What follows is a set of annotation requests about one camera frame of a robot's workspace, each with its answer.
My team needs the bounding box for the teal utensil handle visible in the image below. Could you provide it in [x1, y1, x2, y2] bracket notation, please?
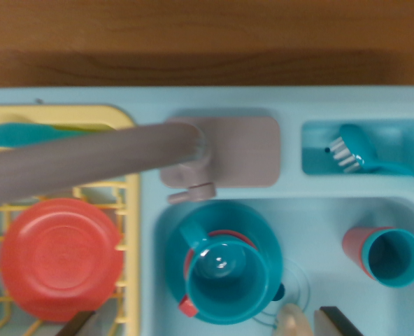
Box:
[0, 122, 59, 147]

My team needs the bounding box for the teal tumbler cup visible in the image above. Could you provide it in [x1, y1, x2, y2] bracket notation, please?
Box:
[360, 227, 414, 288]

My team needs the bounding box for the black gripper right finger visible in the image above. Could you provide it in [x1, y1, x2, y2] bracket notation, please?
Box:
[313, 306, 364, 336]

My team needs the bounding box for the teal plate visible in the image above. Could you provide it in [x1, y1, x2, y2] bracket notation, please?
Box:
[164, 201, 285, 325]

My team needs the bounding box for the coral tumbler cup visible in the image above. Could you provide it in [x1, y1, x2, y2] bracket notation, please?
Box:
[342, 226, 397, 281]

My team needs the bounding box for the grey faucet spout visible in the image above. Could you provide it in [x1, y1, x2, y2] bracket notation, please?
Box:
[0, 122, 213, 207]

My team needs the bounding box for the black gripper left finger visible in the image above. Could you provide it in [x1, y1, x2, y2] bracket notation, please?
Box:
[58, 310, 98, 336]

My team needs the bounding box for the teal mug with handle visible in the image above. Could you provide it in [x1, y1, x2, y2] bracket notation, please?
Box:
[178, 222, 271, 325]

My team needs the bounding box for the coral mug with handle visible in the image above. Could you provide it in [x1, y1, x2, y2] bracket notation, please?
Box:
[178, 230, 259, 319]

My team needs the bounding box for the red plastic bowl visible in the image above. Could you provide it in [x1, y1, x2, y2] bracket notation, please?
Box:
[0, 197, 124, 323]

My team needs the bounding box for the light blue toy sink unit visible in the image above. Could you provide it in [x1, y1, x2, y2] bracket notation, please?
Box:
[0, 86, 414, 336]

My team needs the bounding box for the yellow dish rack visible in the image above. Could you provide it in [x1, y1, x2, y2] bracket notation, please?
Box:
[0, 104, 141, 336]

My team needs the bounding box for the teal dish brush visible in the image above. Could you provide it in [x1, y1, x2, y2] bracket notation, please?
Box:
[329, 124, 414, 197]

